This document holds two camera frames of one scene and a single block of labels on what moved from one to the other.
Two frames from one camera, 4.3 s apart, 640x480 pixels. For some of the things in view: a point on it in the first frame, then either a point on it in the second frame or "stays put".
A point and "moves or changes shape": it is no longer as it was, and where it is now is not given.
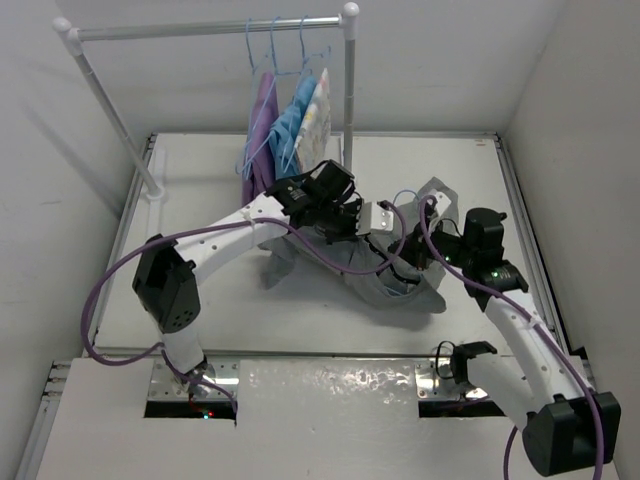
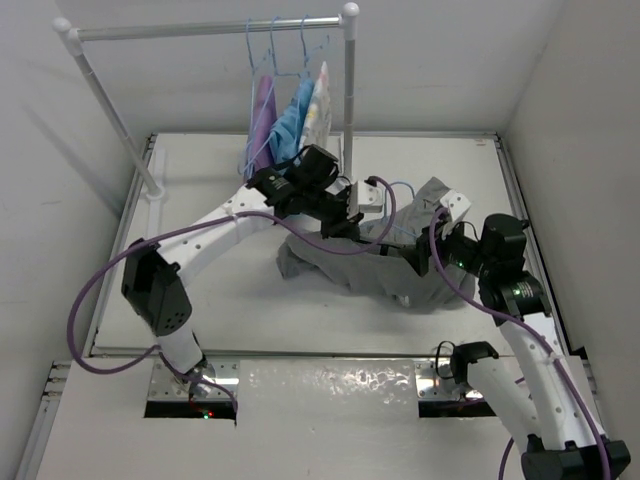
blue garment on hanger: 283,128 stays put
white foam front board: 299,420 stays put
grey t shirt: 366,259 moves or changes shape
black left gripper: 354,207 stays put
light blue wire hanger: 405,190 to 385,203
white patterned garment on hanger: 313,138 stays put
